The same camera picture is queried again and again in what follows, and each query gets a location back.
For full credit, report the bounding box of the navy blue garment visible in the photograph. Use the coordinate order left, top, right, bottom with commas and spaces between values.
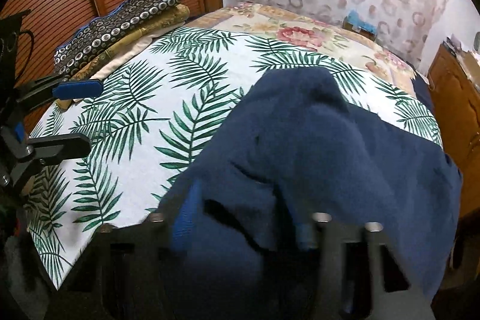
163, 67, 462, 298

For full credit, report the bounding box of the grey patterned folded cloth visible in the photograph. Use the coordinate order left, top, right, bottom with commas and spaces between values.
54, 0, 182, 78

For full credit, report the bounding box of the palm leaf print blanket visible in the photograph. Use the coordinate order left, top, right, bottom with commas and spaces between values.
28, 27, 442, 287

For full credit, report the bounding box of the yellow folded cloth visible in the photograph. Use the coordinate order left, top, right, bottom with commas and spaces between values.
63, 4, 191, 80

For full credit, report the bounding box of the wooden sideboard cabinet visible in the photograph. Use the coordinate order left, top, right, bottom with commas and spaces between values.
427, 43, 480, 218

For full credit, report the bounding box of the floral quilt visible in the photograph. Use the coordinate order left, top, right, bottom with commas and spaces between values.
188, 2, 416, 97

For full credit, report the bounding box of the blue box at headboard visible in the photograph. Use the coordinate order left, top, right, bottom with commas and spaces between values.
343, 10, 377, 41

